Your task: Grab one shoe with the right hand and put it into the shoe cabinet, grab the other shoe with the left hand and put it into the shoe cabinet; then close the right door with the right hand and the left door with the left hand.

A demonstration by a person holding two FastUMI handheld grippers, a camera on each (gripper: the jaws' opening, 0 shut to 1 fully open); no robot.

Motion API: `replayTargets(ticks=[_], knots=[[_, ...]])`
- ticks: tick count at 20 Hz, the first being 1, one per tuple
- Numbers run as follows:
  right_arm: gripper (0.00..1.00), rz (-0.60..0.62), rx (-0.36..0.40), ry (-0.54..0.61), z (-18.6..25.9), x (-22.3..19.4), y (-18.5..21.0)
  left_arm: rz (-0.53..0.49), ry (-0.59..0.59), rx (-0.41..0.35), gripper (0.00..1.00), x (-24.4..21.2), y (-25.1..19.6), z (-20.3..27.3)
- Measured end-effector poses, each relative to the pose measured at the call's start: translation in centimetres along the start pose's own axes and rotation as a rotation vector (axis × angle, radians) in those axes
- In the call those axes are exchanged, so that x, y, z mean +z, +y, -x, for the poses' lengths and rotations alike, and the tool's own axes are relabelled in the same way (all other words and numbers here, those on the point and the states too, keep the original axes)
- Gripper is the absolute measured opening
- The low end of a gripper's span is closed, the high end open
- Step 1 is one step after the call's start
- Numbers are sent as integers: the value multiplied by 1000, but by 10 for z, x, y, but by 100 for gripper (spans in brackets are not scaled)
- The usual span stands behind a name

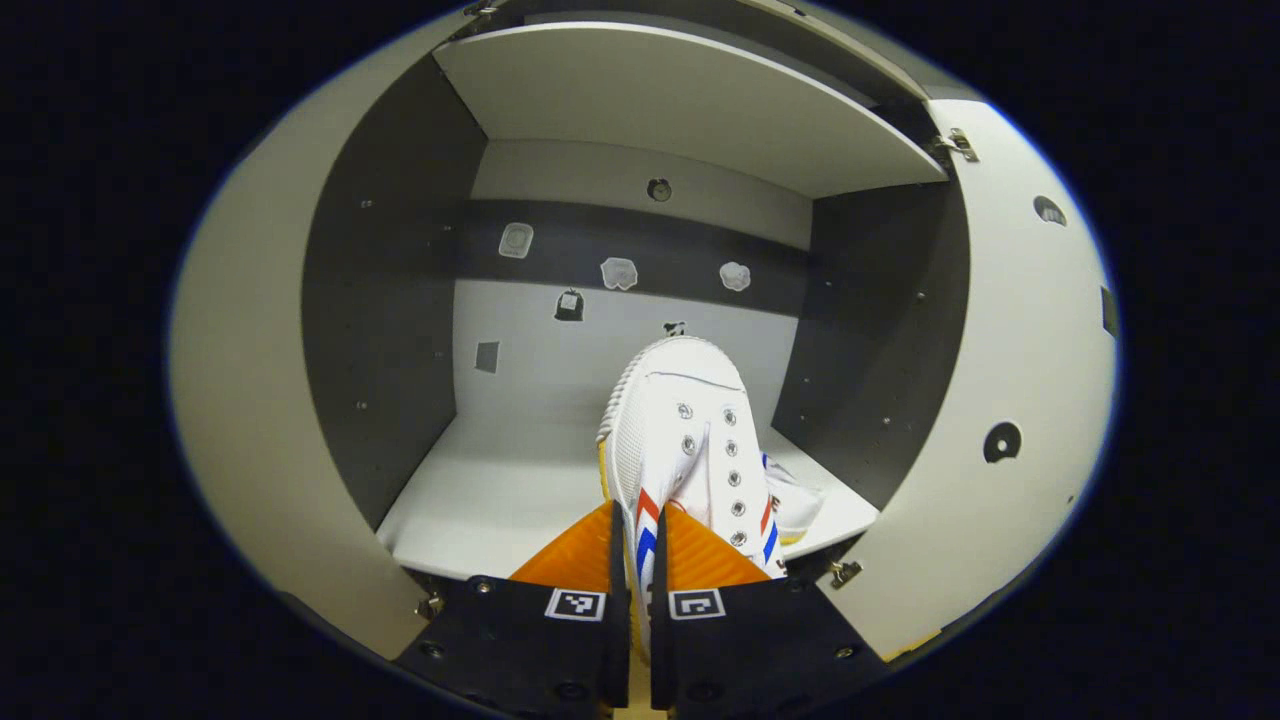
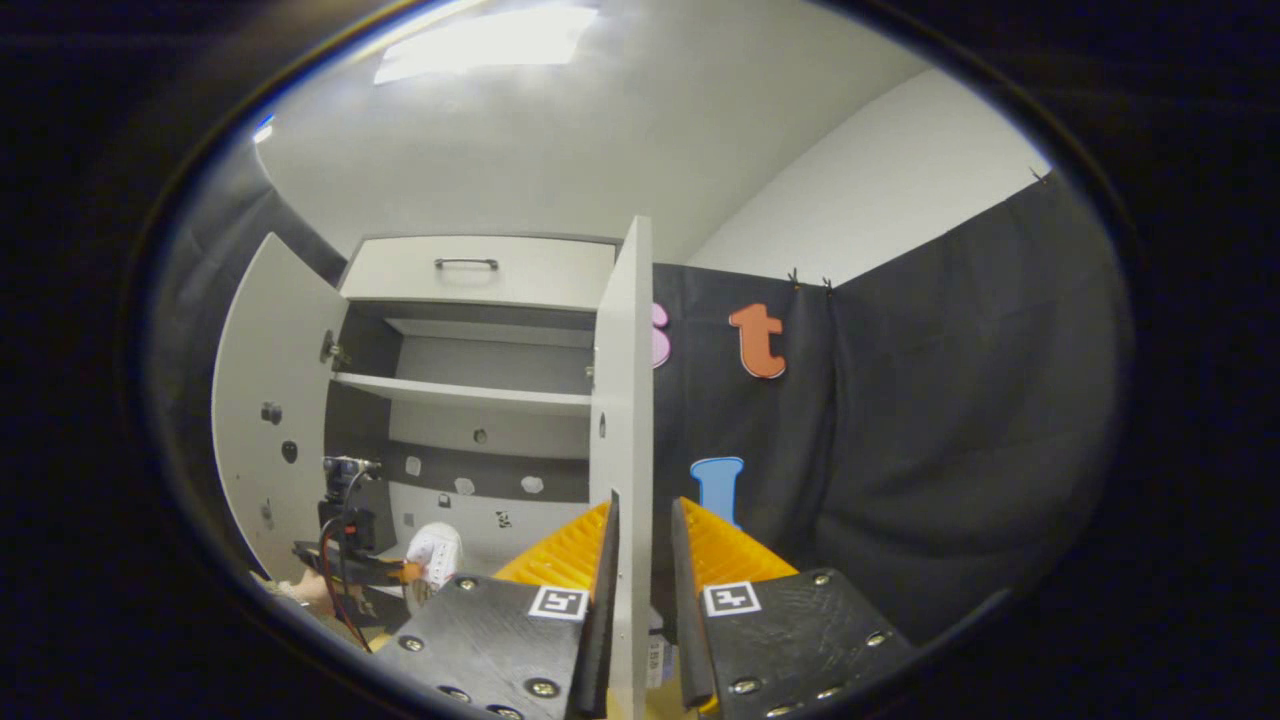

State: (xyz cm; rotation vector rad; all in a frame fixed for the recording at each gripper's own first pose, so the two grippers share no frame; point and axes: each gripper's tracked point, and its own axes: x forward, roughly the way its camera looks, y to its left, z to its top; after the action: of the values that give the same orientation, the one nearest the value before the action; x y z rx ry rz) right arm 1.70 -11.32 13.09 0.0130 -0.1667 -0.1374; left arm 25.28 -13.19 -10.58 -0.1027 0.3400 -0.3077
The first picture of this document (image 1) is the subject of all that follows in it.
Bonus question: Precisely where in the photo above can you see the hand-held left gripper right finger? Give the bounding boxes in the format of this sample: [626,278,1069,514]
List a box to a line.
[650,500,889,717]

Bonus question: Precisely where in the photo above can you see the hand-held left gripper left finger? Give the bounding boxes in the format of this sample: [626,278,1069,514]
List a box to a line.
[393,500,633,719]

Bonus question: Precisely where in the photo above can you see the white shoe cabinet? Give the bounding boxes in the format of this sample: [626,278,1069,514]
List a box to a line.
[300,0,971,601]

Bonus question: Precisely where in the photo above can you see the white cabinet door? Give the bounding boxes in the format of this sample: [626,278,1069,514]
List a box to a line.
[815,98,1119,663]
[168,10,471,661]

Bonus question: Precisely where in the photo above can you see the white cabinet shelf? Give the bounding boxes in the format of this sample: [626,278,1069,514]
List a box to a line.
[432,22,949,199]
[375,410,881,583]

